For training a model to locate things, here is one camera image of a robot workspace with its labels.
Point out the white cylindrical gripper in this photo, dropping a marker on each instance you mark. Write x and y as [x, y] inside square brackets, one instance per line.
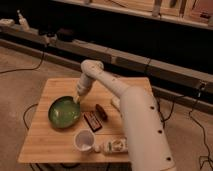
[83, 87]

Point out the green ceramic bowl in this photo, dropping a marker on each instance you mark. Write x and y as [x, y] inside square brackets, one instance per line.
[64, 112]

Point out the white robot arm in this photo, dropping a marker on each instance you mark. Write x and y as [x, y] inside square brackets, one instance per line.
[148, 148]

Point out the dark brown chocolate bar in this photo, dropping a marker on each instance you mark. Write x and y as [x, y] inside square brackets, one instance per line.
[92, 121]

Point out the small brown oval object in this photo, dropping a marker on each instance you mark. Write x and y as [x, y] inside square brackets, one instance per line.
[101, 112]

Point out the white plastic cup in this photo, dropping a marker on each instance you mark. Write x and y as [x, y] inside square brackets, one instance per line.
[84, 141]

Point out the clear plastic bottle lying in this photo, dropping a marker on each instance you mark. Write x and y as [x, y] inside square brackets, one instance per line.
[114, 146]

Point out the black round device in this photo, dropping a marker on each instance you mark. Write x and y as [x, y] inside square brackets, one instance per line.
[65, 35]

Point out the white spray bottle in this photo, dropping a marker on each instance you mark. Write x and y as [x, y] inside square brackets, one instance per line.
[23, 22]

